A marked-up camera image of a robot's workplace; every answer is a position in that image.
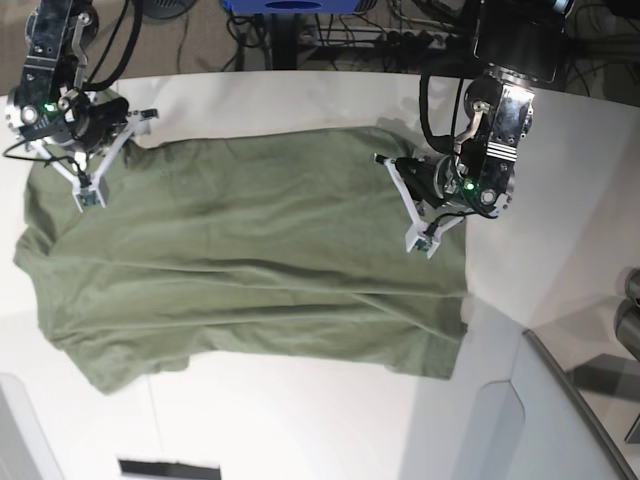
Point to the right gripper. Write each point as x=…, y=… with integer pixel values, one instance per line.
x=87, y=135

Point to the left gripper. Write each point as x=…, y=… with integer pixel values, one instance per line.
x=413, y=178

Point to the green t-shirt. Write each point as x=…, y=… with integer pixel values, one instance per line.
x=289, y=244

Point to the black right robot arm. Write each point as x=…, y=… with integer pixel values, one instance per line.
x=58, y=34

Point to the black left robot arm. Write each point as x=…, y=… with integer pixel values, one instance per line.
x=516, y=43

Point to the black round fan base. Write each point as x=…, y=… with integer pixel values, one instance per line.
x=166, y=9

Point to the blue box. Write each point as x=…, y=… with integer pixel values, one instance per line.
x=250, y=7

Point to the grey metal cylinder stand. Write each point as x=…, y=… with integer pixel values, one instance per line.
x=626, y=320

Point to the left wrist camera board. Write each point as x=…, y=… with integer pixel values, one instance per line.
x=428, y=245

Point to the power strip with cables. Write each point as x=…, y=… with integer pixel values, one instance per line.
x=374, y=22

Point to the black table leg post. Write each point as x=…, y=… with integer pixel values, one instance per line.
x=285, y=31

